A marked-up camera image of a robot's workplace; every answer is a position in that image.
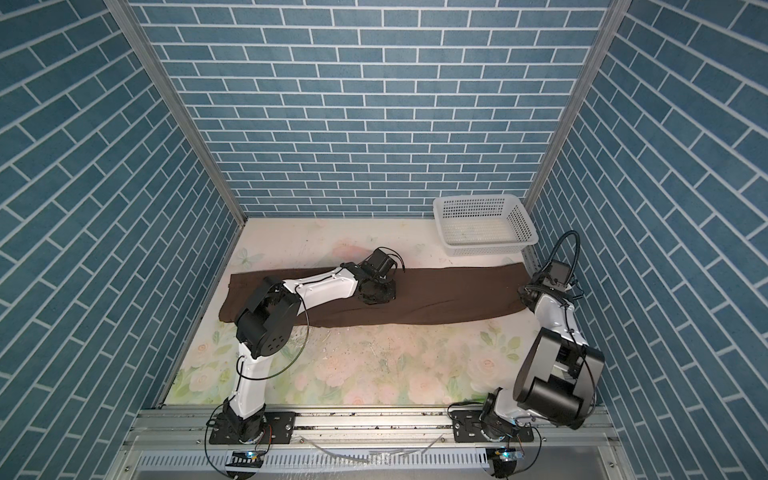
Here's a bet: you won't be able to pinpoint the brown trousers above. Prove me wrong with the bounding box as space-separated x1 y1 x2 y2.
218 261 533 329

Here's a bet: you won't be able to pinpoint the white plastic laundry basket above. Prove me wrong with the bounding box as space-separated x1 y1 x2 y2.
433 195 539 256

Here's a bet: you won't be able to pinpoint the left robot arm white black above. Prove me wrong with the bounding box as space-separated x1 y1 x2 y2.
209 247 405 444

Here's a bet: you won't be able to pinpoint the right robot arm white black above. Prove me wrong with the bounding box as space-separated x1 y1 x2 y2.
479 260 605 441

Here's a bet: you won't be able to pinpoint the white perforated vent strip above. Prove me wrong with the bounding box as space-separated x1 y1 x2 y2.
136 448 490 473

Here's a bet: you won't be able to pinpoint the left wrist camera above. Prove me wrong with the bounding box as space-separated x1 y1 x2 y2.
361 248 397 279

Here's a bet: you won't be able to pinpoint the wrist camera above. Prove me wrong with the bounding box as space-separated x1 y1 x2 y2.
361 248 397 279
544 260 573 291

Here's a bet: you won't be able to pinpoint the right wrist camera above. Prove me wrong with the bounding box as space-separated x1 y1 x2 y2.
544 260 573 291

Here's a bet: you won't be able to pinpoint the black cable loop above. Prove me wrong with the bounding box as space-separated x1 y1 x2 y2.
549 230 582 283

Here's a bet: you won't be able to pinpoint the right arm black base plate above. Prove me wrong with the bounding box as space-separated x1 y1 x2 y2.
448 409 534 443

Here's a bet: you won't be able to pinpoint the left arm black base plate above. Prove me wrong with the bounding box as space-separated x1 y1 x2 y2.
207 412 297 445

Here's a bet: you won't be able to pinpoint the aluminium mounting rail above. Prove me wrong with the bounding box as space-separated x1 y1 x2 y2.
119 405 625 457

